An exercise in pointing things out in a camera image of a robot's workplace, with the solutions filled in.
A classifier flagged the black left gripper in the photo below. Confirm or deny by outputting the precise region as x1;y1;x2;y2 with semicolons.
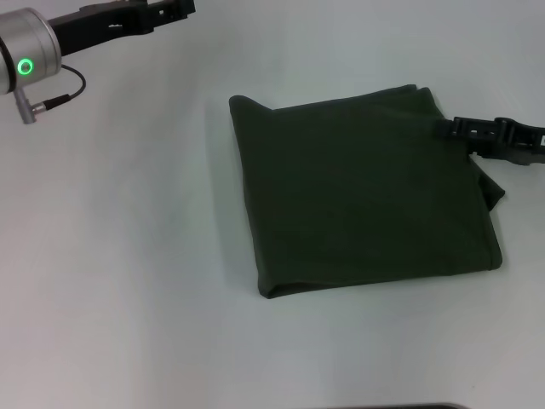
48;0;197;57

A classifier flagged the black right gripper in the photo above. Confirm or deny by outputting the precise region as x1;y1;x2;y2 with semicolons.
433;115;545;166

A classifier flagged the dark green FREE! t-shirt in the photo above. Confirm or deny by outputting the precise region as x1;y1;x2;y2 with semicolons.
228;84;507;300

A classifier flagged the dark grey gripper cable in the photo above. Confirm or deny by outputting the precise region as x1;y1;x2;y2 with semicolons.
42;65;87;109

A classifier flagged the silver cable connector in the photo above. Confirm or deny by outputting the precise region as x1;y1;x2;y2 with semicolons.
13;89;46;125

